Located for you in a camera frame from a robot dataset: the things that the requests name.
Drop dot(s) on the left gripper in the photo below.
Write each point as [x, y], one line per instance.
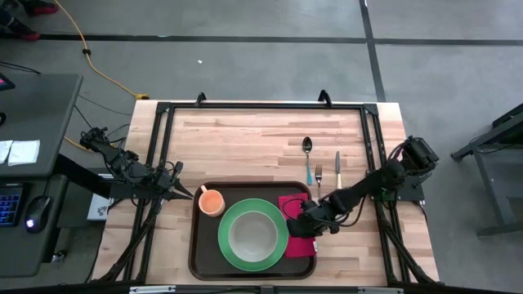
[165, 183]

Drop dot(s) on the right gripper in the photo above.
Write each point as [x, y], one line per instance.
[306, 226]

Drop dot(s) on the red cloth napkin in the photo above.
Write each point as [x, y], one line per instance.
[300, 247]

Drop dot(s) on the orange mug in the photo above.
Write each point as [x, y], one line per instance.
[211, 203]

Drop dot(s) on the light grey bowl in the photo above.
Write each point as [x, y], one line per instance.
[253, 237]

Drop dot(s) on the green plate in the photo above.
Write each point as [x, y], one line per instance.
[222, 234]

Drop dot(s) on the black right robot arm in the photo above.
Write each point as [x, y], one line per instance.
[367, 188]

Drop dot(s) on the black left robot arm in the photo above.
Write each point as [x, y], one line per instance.
[122, 167]

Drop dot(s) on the brown plastic tray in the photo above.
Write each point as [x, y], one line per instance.
[204, 253]

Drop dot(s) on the white printed box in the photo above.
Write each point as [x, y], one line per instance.
[98, 208]

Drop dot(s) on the silver light bar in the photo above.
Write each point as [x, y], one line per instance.
[380, 290]
[151, 289]

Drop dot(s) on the black computer mouse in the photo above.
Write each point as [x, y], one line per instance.
[38, 212]

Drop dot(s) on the white paper sheet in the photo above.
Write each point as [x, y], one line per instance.
[24, 152]
[4, 151]

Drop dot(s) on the grey desk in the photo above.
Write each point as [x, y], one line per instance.
[41, 110]

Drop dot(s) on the black backlit keyboard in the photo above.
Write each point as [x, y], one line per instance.
[10, 204]

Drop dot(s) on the black device pink screen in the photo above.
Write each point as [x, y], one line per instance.
[6, 83]

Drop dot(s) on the black side table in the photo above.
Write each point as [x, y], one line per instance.
[502, 130]

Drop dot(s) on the black frame clamp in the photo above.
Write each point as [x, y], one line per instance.
[201, 99]
[324, 98]

